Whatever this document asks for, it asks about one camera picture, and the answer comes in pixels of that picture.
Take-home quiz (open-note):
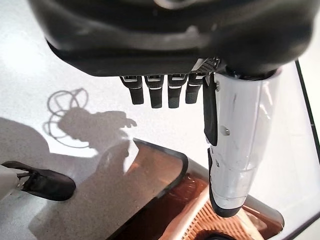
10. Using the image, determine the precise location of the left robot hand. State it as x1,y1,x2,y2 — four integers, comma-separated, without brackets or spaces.
27,0,316,218

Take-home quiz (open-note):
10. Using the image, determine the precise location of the silver left robot leg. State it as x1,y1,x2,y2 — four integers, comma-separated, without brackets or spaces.
0,160,78,203

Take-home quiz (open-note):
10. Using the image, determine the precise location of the rectangular wicker laundry basket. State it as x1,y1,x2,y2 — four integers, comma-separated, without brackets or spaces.
172,178,271,240

